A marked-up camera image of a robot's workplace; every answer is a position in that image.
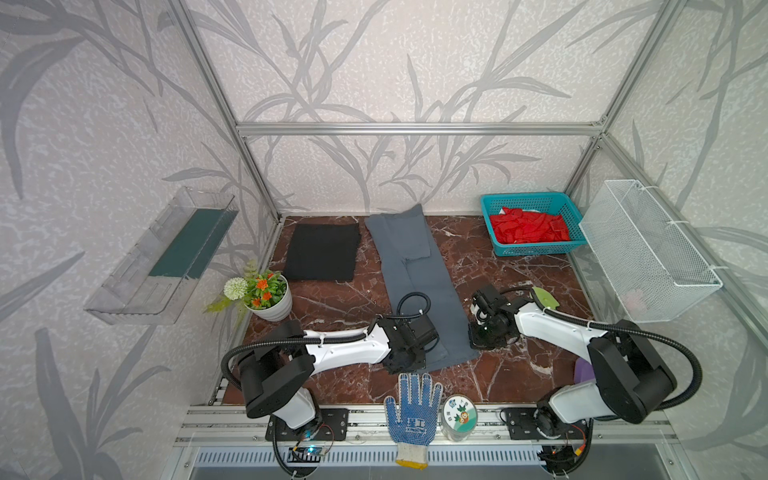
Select grey t shirt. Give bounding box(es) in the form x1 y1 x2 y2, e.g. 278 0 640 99
365 204 480 372

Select teal plastic basket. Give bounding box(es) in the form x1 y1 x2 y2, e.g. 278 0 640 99
481 192 586 257

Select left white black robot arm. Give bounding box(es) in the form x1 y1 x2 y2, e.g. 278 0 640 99
220 292 440 439

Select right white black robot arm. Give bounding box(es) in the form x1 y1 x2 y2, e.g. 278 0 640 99
469 285 704 427

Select blue dotted work glove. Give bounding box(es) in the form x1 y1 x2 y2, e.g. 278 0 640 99
384 373 443 470

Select round tin with cartoon label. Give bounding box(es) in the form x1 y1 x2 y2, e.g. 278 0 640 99
440 395 478 442

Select red t shirt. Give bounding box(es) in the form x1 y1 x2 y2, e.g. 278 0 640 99
489 207 571 245

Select folded black t shirt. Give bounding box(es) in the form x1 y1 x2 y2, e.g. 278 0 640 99
283 223 361 282

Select potted artificial flower plant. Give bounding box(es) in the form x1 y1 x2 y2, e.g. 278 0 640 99
204 263 293 322

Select green circuit board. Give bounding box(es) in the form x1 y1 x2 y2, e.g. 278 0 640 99
289 445 332 463

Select purple object by right wall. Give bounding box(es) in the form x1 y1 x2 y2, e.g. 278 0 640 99
573 358 595 384

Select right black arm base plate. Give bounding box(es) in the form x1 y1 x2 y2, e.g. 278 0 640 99
500 406 590 441

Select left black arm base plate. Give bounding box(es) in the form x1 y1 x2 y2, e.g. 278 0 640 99
265 408 349 442

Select white wire mesh basket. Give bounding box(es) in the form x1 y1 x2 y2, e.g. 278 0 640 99
580 179 723 323

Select aluminium front rail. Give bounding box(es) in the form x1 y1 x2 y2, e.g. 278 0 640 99
174 397 679 448

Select clear plastic wall shelf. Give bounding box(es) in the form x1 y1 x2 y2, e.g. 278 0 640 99
84 187 239 325

